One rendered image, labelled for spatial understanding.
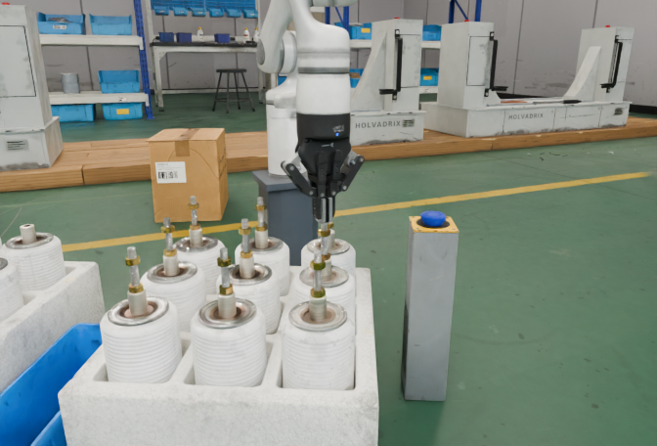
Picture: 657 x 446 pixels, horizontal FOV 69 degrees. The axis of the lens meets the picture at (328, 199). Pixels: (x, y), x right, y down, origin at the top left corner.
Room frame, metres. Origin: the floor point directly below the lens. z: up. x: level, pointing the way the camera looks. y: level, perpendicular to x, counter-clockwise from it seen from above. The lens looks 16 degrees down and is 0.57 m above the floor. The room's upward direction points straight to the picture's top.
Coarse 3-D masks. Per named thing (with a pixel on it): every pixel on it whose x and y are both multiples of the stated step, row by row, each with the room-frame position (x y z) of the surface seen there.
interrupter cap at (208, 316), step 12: (216, 300) 0.58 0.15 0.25; (240, 300) 0.58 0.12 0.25; (204, 312) 0.55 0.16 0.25; (216, 312) 0.56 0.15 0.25; (240, 312) 0.56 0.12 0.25; (252, 312) 0.55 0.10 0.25; (204, 324) 0.52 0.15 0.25; (216, 324) 0.52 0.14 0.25; (228, 324) 0.52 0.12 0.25; (240, 324) 0.52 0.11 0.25
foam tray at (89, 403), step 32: (96, 352) 0.57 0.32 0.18; (192, 352) 0.57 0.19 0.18; (96, 384) 0.51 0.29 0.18; (128, 384) 0.51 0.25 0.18; (160, 384) 0.51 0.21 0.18; (192, 384) 0.54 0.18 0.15; (64, 416) 0.49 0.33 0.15; (96, 416) 0.49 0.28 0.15; (128, 416) 0.48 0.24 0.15; (160, 416) 0.48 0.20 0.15; (192, 416) 0.48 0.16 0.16; (224, 416) 0.48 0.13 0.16; (256, 416) 0.48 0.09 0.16; (288, 416) 0.47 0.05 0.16; (320, 416) 0.47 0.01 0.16; (352, 416) 0.47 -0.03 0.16
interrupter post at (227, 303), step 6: (222, 294) 0.55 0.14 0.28; (228, 294) 0.55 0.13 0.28; (234, 294) 0.55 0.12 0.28; (222, 300) 0.54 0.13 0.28; (228, 300) 0.54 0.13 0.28; (234, 300) 0.55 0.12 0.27; (222, 306) 0.54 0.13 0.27; (228, 306) 0.54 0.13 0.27; (234, 306) 0.55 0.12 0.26; (222, 312) 0.54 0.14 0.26; (228, 312) 0.54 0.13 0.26; (234, 312) 0.55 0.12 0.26
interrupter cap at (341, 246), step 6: (318, 240) 0.81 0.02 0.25; (336, 240) 0.81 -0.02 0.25; (342, 240) 0.81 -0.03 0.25; (312, 246) 0.78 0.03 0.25; (318, 246) 0.78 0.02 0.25; (336, 246) 0.79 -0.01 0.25; (342, 246) 0.78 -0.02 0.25; (348, 246) 0.78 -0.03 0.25; (312, 252) 0.76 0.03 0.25; (330, 252) 0.75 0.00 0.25; (336, 252) 0.75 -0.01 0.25; (342, 252) 0.75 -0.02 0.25
